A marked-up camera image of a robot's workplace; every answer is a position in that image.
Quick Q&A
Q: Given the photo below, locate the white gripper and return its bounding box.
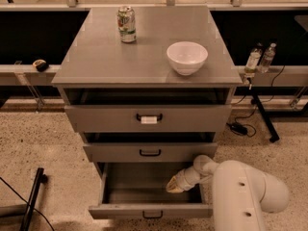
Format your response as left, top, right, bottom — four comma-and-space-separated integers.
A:
166, 167, 205, 193

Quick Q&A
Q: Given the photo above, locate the grey bottom drawer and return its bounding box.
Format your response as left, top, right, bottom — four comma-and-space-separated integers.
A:
89, 163, 213, 219

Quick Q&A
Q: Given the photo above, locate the grey drawer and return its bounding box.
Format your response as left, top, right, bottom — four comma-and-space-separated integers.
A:
65, 105, 231, 132
89, 163, 213, 219
84, 142, 218, 163

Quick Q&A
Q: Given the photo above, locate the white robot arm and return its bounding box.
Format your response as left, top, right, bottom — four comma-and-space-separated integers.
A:
166, 155, 290, 231

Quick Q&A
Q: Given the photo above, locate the grey top drawer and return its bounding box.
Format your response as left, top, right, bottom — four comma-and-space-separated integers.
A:
65, 105, 231, 132

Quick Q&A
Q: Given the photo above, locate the grey middle drawer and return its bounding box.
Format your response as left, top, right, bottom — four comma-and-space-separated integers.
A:
84, 142, 218, 163

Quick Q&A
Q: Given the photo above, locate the grey drawer cabinet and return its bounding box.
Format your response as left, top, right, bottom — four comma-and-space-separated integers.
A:
51, 5, 244, 178

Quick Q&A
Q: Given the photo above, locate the black power adapter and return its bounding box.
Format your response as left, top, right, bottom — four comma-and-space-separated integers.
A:
228, 122, 247, 136

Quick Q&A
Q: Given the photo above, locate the black stand leg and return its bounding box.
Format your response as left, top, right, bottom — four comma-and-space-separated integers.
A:
249, 90, 280, 142

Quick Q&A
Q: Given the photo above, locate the white bowl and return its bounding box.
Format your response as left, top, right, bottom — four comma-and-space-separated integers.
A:
167, 41, 208, 76

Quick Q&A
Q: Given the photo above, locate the clear plastic bottle right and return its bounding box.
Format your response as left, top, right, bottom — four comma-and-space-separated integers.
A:
258, 42, 276, 73

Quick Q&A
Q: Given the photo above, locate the clear plastic bottle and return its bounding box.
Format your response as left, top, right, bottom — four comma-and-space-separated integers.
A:
244, 47, 262, 73
258, 42, 276, 73

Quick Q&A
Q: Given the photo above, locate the clear plastic bottle left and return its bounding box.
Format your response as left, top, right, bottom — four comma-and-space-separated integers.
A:
244, 47, 262, 73

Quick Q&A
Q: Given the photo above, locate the green soda can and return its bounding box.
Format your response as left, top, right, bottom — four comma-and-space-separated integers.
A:
117, 6, 137, 43

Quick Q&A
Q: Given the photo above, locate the small black yellow device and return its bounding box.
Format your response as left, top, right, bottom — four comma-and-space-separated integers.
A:
33, 59, 49, 72

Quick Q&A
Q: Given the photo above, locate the black metal frame leg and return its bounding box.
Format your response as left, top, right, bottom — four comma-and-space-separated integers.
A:
0, 167, 48, 231

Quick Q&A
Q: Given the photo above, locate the black floor cable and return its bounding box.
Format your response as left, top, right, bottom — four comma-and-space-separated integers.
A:
0, 176, 56, 231

